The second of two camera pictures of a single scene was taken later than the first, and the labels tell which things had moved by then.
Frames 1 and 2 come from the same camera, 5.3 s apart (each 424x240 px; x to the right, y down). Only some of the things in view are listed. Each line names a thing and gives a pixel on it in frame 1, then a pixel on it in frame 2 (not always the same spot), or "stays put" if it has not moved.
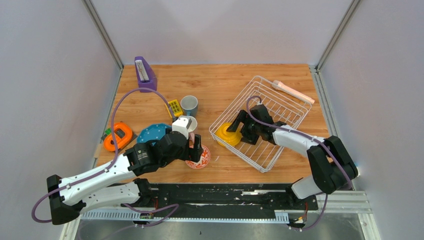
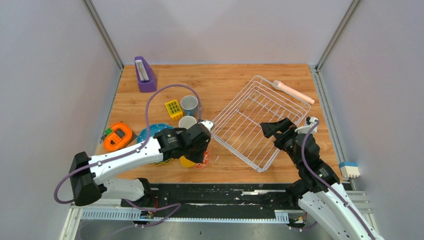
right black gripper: x=241 y=117 -> x=270 y=129
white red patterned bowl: x=205 y=157 stays put
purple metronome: x=146 y=77 stays put
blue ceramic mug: x=189 y=104 stays put
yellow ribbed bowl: x=226 y=138 -> x=186 y=162
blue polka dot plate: x=154 y=132 stays put
